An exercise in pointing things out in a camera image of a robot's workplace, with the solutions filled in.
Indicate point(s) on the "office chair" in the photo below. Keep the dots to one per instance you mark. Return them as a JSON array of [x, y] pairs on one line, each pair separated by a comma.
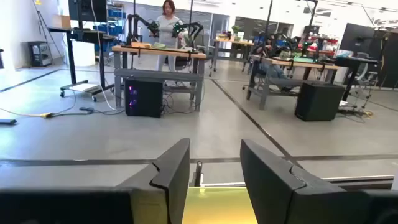
[[363, 74]]

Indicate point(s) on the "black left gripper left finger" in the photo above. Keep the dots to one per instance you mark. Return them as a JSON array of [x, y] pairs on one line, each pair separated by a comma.
[[174, 174]]

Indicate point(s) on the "black frame clamp bracket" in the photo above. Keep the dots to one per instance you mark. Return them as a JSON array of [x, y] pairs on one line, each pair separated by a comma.
[[198, 174]]

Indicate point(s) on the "black aluminium table frame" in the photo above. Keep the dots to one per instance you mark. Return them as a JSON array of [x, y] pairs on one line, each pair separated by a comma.
[[367, 184]]

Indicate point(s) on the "wooden table with plants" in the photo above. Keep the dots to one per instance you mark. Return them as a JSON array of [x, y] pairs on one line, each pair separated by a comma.
[[233, 42]]

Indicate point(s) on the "black rolling standing desk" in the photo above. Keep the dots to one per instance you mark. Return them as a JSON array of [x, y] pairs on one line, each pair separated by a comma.
[[73, 56]]

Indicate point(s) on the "black background robot arm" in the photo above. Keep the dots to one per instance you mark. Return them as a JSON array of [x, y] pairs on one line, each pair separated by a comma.
[[136, 25], [191, 29]]

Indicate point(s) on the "cardboard box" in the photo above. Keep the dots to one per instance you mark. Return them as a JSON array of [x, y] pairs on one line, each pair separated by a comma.
[[62, 21]]

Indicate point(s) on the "plain black computer tower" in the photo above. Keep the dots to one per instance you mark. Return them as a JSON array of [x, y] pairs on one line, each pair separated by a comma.
[[320, 101]]

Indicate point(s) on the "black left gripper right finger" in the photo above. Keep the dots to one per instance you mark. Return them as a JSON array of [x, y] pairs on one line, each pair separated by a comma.
[[267, 180]]

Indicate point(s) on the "seated person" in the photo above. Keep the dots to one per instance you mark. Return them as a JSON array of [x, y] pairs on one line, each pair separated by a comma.
[[275, 71]]

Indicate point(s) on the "wooden workbench with grey legs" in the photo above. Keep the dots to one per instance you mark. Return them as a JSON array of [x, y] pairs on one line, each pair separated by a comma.
[[158, 51]]

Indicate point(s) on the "standing person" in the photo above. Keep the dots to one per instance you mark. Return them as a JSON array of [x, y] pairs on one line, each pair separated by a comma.
[[168, 28]]

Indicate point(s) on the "small black cabinet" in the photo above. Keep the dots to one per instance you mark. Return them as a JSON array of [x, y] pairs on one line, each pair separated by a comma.
[[39, 54]]

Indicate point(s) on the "large black monitor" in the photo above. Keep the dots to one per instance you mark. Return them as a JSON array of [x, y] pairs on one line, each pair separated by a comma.
[[357, 39]]

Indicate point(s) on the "black floor power strip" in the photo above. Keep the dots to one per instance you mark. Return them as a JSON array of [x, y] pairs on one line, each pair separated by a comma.
[[7, 122]]

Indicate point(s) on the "black office desk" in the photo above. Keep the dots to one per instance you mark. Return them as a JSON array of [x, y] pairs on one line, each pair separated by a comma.
[[354, 62]]

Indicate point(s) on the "black computer tower purple lights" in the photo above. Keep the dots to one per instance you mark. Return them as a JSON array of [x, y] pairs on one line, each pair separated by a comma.
[[144, 98]]

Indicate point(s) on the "shelf with blue bins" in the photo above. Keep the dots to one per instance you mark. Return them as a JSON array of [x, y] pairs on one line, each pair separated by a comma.
[[115, 28]]

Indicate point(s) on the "wooden workbench with dark legs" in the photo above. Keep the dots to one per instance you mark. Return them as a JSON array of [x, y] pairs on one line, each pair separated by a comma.
[[298, 64]]

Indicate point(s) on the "yellow plastic basket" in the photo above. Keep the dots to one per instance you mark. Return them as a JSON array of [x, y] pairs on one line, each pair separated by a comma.
[[217, 205]]

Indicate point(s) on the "black monitor on stand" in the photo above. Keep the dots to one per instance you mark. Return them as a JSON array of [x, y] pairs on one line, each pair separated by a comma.
[[87, 9]]

